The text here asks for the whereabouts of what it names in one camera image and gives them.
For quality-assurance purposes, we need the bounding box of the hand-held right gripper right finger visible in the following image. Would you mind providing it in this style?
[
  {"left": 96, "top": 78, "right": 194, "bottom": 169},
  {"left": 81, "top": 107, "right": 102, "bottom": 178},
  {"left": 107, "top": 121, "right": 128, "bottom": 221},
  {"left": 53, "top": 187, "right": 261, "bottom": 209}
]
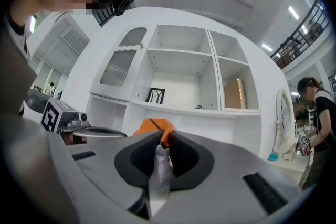
[{"left": 154, "top": 131, "right": 316, "bottom": 224}]

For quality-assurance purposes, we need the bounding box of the person's grey shirt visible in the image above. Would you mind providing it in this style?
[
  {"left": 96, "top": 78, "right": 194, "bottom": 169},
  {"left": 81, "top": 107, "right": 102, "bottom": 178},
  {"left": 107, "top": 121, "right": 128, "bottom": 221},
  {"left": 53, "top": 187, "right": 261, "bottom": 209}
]
[{"left": 0, "top": 12, "right": 87, "bottom": 224}]

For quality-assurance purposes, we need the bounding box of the white and black machine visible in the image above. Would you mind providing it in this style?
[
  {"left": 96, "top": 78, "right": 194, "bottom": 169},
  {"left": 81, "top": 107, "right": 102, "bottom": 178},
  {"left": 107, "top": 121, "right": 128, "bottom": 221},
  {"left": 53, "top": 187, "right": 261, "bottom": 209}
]
[{"left": 22, "top": 88, "right": 52, "bottom": 124}]

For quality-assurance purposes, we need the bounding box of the white vanity table with mirror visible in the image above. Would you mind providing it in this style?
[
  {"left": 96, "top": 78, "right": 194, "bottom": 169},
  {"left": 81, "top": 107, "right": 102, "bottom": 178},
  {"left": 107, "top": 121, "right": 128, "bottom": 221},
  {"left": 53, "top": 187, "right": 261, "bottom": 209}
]
[{"left": 267, "top": 88, "right": 313, "bottom": 184}]

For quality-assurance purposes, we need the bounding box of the ribbed glass cabinet door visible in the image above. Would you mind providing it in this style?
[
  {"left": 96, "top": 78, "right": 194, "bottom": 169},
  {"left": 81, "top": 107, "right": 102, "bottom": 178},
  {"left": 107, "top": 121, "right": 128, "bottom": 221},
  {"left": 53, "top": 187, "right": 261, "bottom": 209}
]
[{"left": 89, "top": 26, "right": 148, "bottom": 102}]

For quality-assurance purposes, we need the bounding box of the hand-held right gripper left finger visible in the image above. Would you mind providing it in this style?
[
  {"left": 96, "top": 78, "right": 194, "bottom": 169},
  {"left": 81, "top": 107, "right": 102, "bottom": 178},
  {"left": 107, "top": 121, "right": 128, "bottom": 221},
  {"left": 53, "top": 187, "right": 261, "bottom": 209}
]
[{"left": 47, "top": 129, "right": 169, "bottom": 224}]

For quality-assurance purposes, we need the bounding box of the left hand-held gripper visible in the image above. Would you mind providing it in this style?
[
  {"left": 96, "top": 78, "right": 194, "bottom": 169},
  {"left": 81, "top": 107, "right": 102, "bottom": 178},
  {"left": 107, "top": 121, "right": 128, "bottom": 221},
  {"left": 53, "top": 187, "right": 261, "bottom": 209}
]
[{"left": 40, "top": 97, "right": 129, "bottom": 139}]

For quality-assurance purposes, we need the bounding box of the black balcony railing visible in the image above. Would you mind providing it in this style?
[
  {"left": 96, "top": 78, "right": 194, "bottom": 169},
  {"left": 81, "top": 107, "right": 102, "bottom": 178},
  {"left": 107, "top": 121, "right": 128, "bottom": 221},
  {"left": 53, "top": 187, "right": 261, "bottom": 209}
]
[{"left": 269, "top": 0, "right": 332, "bottom": 69}]

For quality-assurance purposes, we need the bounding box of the person's left hand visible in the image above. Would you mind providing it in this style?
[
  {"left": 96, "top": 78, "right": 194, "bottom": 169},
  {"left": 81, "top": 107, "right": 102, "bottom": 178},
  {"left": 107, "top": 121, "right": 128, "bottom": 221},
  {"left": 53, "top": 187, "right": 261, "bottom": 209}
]
[{"left": 62, "top": 134, "right": 88, "bottom": 145}]

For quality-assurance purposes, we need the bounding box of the black picture frame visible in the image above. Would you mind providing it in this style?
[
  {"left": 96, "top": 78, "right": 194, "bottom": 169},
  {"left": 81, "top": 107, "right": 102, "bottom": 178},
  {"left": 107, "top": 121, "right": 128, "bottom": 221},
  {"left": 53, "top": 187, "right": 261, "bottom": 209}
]
[{"left": 145, "top": 88, "right": 166, "bottom": 105}]

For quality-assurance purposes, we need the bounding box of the tan book on shelf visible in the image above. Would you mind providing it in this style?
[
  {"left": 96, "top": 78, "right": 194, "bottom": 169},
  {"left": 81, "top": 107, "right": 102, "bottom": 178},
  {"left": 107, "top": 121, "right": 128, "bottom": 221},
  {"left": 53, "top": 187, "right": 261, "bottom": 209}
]
[{"left": 224, "top": 78, "right": 247, "bottom": 110}]

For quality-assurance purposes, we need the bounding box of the orange plastic bag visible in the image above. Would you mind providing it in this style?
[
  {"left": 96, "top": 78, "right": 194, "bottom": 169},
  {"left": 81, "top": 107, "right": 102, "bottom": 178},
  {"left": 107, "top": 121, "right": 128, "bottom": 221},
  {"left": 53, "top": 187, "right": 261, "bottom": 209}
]
[{"left": 133, "top": 118, "right": 176, "bottom": 201}]

